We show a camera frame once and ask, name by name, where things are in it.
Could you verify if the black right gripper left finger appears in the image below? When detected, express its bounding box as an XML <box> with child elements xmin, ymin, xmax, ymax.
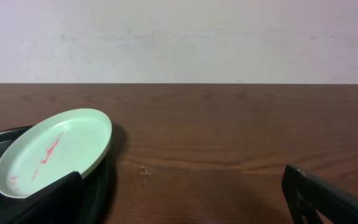
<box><xmin>0</xmin><ymin>172</ymin><xmax>84</xmax><ymax>224</ymax></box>

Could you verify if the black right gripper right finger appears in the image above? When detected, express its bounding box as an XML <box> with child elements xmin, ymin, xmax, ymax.
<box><xmin>282</xmin><ymin>164</ymin><xmax>358</xmax><ymax>223</ymax></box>

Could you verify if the round black tray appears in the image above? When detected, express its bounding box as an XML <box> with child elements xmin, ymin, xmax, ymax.
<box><xmin>0</xmin><ymin>126</ymin><xmax>110</xmax><ymax>224</ymax></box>

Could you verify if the light green plate, red streak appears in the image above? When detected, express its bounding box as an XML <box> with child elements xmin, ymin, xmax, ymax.
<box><xmin>0</xmin><ymin>108</ymin><xmax>112</xmax><ymax>198</ymax></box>

